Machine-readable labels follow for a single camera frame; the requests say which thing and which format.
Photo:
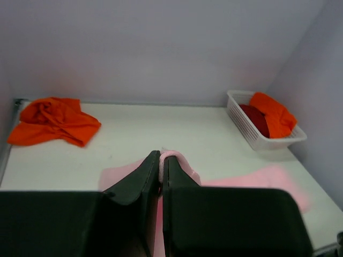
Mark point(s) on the white plastic basket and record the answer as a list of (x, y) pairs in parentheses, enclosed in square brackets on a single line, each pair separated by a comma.
[(252, 135)]

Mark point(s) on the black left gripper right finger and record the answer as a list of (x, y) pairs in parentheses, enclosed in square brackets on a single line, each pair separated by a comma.
[(227, 222)]

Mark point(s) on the orange t shirt on table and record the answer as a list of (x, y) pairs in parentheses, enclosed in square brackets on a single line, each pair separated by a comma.
[(54, 118)]

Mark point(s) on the orange t shirt in basket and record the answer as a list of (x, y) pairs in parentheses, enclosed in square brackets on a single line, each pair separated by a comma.
[(279, 120)]

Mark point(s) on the pink t shirt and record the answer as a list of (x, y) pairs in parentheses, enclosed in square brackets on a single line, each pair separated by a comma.
[(254, 179)]

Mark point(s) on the dark red t shirt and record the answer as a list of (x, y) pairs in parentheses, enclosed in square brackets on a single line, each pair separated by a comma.
[(257, 118)]

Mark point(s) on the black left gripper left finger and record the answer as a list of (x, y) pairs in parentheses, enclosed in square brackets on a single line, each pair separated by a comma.
[(119, 221)]

